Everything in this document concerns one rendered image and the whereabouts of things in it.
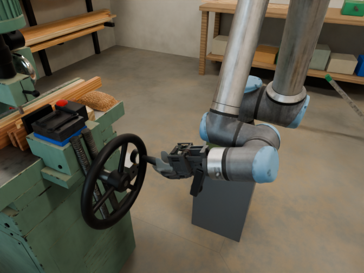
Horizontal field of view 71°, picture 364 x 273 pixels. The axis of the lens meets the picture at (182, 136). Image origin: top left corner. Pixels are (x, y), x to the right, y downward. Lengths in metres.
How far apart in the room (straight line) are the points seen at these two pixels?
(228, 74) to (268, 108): 0.39
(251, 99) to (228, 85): 0.37
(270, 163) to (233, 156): 0.09
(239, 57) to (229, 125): 0.19
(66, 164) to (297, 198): 1.58
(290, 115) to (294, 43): 0.30
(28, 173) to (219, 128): 0.53
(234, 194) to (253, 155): 0.72
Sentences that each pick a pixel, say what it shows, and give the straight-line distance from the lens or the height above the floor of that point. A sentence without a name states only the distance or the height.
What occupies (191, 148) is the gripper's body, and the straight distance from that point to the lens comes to 0.74.
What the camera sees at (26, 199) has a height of 0.82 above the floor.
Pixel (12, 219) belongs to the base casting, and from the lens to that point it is 0.82.
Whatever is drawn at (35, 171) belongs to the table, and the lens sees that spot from 0.80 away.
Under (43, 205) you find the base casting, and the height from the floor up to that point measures 0.76.
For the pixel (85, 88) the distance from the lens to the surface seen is 1.07.
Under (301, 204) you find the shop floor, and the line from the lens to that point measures 1.94.
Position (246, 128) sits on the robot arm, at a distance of 0.76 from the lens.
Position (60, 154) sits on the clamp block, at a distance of 0.71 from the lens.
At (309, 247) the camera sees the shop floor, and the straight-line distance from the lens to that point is 1.75.
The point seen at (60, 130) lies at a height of 1.00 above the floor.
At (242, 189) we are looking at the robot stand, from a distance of 1.30.
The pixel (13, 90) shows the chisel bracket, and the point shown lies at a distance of 0.84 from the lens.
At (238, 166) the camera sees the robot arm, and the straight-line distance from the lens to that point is 0.65.
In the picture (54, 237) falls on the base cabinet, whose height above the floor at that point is 0.61.
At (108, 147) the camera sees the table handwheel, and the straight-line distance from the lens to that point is 0.68.
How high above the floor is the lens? 1.36
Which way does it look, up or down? 36 degrees down
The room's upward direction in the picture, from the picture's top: 1 degrees clockwise
